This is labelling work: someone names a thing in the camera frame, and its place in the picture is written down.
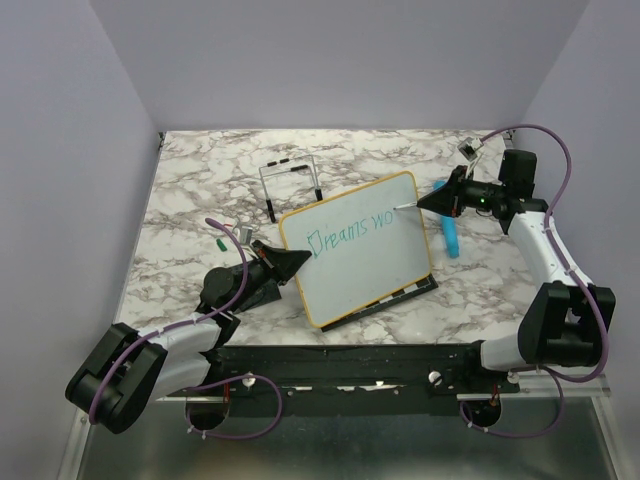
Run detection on yellow framed whiteboard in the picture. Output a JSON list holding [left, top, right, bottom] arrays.
[[279, 171, 432, 328]]

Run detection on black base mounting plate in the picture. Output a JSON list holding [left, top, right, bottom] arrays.
[[176, 344, 519, 418]]

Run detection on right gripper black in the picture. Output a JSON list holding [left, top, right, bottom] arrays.
[[417, 165, 506, 218]]

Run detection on white whiteboard marker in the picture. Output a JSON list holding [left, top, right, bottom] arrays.
[[393, 202, 417, 210]]

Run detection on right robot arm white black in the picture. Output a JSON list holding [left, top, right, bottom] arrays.
[[417, 149, 616, 392]]

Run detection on black white chessboard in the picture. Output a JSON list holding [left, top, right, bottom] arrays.
[[320, 274, 438, 333]]

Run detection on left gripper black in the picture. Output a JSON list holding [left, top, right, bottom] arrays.
[[228, 240, 311, 312]]

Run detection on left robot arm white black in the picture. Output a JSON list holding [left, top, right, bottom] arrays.
[[65, 240, 313, 434]]

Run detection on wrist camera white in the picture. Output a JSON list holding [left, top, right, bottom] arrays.
[[232, 222, 253, 245], [458, 137, 484, 162]]

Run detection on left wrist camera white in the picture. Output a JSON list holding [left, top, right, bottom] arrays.
[[232, 222, 253, 245]]

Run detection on blue cylindrical eraser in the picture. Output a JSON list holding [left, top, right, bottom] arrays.
[[432, 180, 461, 259]]

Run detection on dark grey lego baseplate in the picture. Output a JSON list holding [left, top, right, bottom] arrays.
[[232, 280, 282, 313]]

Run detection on aluminium rail frame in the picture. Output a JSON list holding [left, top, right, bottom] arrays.
[[54, 129, 621, 480]]

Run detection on wire whiteboard stand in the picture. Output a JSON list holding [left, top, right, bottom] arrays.
[[258, 154, 323, 224]]

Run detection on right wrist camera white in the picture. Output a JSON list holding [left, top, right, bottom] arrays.
[[458, 137, 484, 162]]

